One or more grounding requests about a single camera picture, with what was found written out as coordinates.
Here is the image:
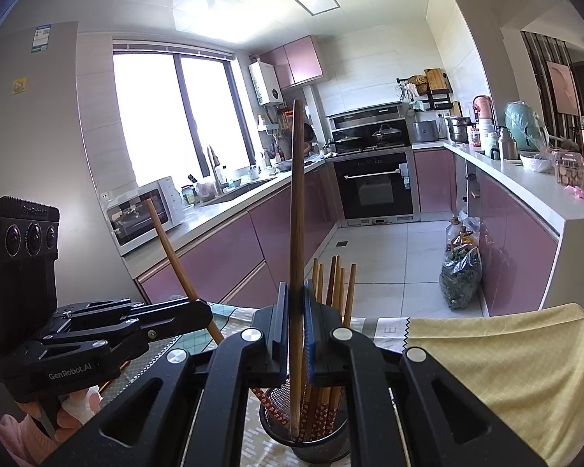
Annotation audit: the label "wooden chopstick red handle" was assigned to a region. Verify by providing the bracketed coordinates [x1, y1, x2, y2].
[289, 99, 305, 440]

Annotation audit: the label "pink sleeve left forearm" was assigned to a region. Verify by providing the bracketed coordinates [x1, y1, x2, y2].
[0, 414, 56, 466]

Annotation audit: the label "purple kitchen cabinets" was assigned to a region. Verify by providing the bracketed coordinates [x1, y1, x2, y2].
[135, 147, 561, 318]

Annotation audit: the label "left hand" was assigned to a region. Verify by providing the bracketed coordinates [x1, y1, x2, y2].
[40, 386, 103, 444]

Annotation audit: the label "black mesh utensil holder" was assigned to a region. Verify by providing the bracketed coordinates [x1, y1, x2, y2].
[259, 382, 350, 464]

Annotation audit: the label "white microwave oven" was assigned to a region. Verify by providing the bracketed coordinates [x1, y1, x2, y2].
[103, 176, 184, 256]

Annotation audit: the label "patterned beige tablecloth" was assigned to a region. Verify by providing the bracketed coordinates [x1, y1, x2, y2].
[92, 302, 406, 466]

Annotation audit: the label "yellow cloth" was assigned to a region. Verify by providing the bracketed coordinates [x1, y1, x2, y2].
[405, 304, 584, 466]

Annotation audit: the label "bag of greens on floor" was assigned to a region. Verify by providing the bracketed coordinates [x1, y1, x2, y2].
[439, 216, 483, 311]

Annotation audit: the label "white water heater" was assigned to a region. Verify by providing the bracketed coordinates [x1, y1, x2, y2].
[249, 60, 283, 105]

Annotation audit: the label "built-in black oven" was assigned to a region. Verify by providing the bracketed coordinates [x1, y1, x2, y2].
[329, 104, 420, 226]

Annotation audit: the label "steel pot on counter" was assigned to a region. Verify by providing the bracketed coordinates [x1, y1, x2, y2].
[445, 116, 473, 144]

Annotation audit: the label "pink upper cabinet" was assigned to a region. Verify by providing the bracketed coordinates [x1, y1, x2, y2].
[259, 36, 325, 90]

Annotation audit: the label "teal appliance on counter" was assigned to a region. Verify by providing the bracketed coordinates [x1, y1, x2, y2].
[504, 101, 547, 152]

